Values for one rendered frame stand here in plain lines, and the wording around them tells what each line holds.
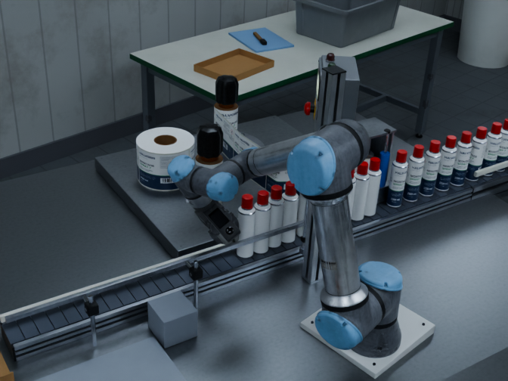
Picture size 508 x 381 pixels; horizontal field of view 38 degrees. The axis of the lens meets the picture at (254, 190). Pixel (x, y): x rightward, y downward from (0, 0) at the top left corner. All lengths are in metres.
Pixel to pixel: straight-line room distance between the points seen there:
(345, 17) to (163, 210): 1.98
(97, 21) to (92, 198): 2.04
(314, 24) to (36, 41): 1.55
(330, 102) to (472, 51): 4.60
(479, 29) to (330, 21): 2.45
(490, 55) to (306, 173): 4.94
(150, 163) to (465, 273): 1.08
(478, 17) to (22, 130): 3.73
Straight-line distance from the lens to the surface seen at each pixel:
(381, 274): 1.87
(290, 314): 2.10
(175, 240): 2.28
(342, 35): 4.10
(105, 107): 4.69
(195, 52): 3.96
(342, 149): 1.60
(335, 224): 1.65
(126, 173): 2.64
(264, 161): 1.89
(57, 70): 4.43
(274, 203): 2.16
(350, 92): 1.93
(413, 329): 2.07
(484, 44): 6.40
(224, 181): 1.86
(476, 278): 2.36
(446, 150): 2.60
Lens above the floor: 2.19
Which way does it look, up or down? 31 degrees down
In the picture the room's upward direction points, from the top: 3 degrees clockwise
